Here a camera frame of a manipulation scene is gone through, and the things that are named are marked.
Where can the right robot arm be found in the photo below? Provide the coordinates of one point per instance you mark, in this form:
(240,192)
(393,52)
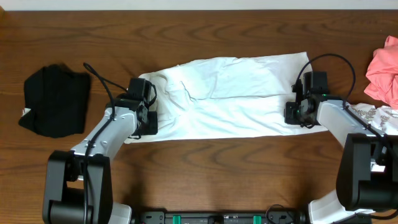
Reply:
(366,184)

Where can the pink garment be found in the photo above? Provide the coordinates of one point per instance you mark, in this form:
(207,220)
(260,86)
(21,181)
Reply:
(382,73)

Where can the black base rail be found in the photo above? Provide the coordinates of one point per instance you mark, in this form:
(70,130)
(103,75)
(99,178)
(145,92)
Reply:
(276,214)

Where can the folded black garment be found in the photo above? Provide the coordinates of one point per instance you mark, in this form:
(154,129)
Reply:
(56,101)

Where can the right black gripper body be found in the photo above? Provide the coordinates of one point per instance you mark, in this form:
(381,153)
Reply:
(293,115)

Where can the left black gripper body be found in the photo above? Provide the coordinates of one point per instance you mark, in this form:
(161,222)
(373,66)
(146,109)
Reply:
(150,124)

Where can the white printed t-shirt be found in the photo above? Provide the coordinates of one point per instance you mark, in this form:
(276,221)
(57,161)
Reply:
(226,97)

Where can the white fern-print garment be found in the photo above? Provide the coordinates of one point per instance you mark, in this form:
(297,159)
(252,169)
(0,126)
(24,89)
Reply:
(383,118)

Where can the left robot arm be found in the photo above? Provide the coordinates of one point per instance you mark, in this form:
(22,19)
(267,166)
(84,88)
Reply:
(78,187)

